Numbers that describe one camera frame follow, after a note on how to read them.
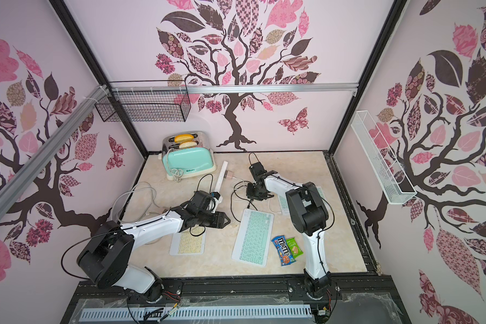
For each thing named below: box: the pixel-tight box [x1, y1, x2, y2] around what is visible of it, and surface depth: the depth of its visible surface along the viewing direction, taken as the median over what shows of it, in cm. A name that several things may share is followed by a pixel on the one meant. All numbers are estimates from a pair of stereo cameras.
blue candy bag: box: [271, 234, 297, 267], surface depth 83 cm
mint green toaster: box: [161, 130, 216, 181], surface depth 102 cm
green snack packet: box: [286, 236, 304, 259], surface depth 85 cm
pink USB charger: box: [223, 170, 234, 181], surface depth 109 cm
